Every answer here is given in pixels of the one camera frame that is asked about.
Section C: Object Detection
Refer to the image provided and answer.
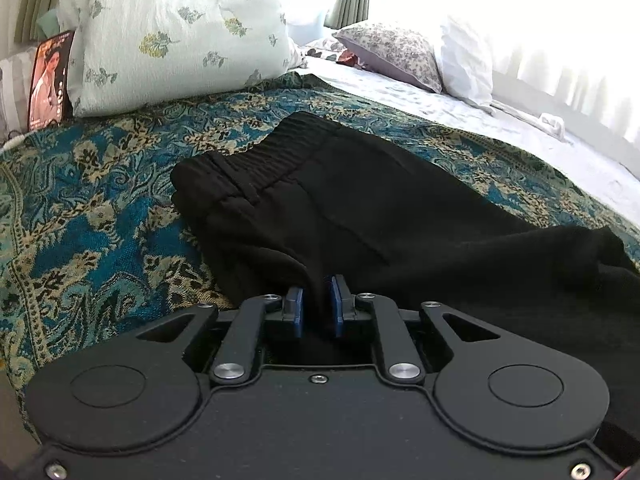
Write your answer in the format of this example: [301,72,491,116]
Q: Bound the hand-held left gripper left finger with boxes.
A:
[135,286,305,387]

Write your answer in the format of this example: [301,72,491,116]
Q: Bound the large pale floral pillow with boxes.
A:
[57,0,308,118]

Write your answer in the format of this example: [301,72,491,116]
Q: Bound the white pillow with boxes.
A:
[435,15,497,111]

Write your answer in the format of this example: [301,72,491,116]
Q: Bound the blue patterned blanket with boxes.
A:
[0,72,640,411]

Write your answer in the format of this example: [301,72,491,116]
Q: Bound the white sheer curtain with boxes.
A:
[370,0,640,181]

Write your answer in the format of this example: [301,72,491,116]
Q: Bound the grey floral pillow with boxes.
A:
[332,22,443,93]

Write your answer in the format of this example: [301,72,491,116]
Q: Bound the magazine with woman cover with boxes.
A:
[26,30,76,131]

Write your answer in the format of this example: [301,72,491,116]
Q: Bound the striped grey pillow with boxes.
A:
[0,47,38,133]

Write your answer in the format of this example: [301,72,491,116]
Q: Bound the small white rolled cloth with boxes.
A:
[537,114,569,142]

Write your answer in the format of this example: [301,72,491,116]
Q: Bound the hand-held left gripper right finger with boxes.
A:
[325,274,502,386]

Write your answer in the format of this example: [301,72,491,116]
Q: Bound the black pants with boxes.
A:
[170,111,640,456]

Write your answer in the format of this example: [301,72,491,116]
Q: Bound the white bed sheet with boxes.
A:
[300,55,640,226]

